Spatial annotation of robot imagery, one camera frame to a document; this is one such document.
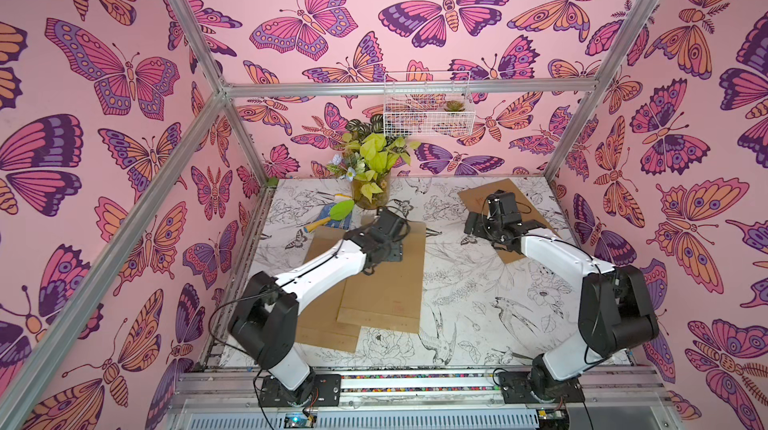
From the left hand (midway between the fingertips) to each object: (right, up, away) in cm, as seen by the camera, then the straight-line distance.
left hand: (394, 245), depth 88 cm
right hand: (+28, +6, +5) cm, 29 cm away
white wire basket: (+11, +44, +7) cm, 46 cm away
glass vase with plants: (-8, +27, +11) cm, 31 cm away
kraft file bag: (-22, -21, -3) cm, 31 cm away
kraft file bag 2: (-1, -16, +1) cm, 16 cm away
